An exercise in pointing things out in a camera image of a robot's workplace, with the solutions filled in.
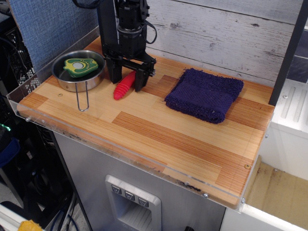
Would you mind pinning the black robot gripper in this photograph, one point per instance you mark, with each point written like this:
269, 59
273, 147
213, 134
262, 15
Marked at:
131, 53

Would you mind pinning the red handled metal fork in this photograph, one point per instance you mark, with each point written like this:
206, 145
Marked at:
125, 84

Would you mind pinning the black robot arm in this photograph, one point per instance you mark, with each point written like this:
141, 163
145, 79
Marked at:
131, 14

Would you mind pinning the green yellow toy pepper slice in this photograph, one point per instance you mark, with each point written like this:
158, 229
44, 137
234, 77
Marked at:
79, 67

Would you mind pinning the dark purple folded towel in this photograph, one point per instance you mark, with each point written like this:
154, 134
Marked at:
203, 95

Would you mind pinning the blue fabric panel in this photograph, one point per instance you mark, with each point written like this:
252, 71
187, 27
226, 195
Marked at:
50, 27

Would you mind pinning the clear acrylic edge guard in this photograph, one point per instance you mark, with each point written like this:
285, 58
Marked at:
214, 161

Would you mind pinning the stainless toy fridge cabinet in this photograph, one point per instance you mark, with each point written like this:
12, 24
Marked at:
88, 168

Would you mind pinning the grey water dispenser panel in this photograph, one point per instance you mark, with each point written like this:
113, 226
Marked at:
133, 208

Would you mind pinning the white toy sink unit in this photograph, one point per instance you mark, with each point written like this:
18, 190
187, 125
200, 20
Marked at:
277, 194

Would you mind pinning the steel pan with wire handle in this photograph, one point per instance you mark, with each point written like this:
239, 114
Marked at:
83, 84

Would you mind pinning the black vertical post right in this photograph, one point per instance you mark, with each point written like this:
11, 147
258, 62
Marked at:
290, 52

